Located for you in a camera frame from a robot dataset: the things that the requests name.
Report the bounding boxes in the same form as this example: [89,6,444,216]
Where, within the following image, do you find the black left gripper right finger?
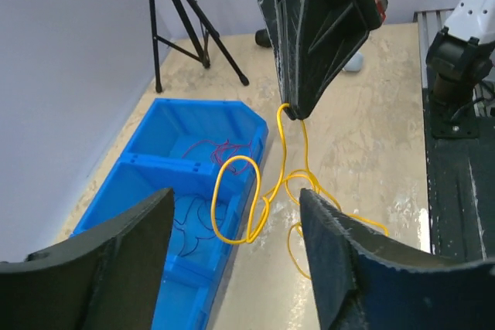
[299,189,494,329]

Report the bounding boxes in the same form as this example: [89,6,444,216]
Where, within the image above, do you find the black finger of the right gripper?
[257,0,387,120]

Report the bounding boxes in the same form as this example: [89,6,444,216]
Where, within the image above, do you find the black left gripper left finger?
[1,189,174,329]

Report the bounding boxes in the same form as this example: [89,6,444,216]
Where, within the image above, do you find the dark blue cable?
[172,194,229,257]

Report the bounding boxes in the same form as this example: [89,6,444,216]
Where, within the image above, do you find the yellow cable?
[210,102,390,281]

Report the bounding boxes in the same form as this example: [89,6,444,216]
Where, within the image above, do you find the red cable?
[181,137,254,175]

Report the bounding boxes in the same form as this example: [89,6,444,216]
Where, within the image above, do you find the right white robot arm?
[258,0,494,120]

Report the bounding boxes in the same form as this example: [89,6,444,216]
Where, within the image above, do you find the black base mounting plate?
[422,90,494,261]

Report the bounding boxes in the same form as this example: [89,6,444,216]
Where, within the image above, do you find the blue three-compartment bin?
[74,98,268,329]

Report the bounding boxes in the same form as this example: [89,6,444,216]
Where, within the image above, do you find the black music stand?
[148,0,249,94]

